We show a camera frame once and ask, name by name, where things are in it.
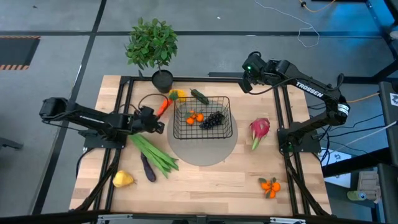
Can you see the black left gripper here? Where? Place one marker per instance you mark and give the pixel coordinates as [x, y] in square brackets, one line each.
[146, 121]

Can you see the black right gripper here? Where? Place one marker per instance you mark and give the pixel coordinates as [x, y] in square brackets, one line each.
[255, 67]

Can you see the orange carrot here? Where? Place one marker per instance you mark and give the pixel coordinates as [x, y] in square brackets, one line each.
[163, 108]

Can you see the green onion bunch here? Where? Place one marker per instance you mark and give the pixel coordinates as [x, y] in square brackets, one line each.
[152, 152]

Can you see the yellow bell pepper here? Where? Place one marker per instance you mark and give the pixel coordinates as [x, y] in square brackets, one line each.
[181, 95]

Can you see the orange tangerine cluster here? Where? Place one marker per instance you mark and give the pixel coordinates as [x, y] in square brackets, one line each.
[267, 186]
[199, 117]

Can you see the pink dragon fruit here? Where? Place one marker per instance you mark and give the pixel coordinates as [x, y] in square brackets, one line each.
[259, 129]

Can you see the purple eggplant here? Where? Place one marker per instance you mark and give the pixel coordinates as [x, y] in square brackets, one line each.
[148, 169]

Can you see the green cucumber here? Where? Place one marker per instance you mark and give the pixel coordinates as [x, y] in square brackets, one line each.
[199, 96]

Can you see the dark purple grape bunch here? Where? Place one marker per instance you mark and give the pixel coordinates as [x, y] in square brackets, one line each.
[211, 120]

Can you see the yellow pear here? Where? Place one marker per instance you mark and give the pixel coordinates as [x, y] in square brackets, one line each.
[122, 179]

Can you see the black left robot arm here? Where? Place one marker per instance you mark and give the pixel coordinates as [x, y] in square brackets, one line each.
[93, 119]

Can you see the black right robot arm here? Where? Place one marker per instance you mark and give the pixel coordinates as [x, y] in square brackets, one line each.
[311, 88]

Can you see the round grey mat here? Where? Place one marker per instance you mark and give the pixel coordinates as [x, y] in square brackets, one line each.
[202, 152]

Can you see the green potted plant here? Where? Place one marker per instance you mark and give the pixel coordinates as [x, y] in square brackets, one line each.
[152, 43]

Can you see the green water bottle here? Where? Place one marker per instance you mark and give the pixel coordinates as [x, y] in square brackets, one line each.
[356, 196]

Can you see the cardboard box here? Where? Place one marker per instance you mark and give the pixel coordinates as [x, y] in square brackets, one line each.
[370, 183]

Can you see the black hazard striped floor mat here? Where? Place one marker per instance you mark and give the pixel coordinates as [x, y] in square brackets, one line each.
[15, 51]

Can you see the black table frame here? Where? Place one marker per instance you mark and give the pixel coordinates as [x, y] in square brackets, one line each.
[217, 79]

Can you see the silver front mount bar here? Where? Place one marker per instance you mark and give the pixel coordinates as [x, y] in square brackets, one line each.
[202, 219]

